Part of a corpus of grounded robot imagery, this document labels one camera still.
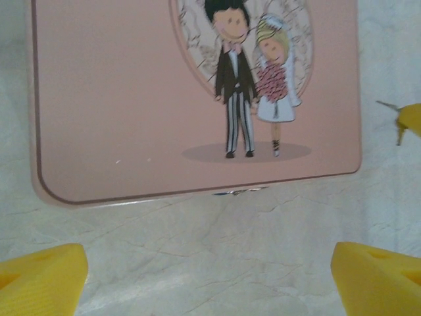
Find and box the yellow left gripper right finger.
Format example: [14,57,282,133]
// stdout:
[330,241,421,316]

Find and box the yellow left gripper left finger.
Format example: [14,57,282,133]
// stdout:
[0,242,89,316]

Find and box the silver key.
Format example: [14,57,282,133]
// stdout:
[395,123,407,147]
[376,99,401,111]

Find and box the pink wedding print tin box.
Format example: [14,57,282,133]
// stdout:
[30,0,362,208]

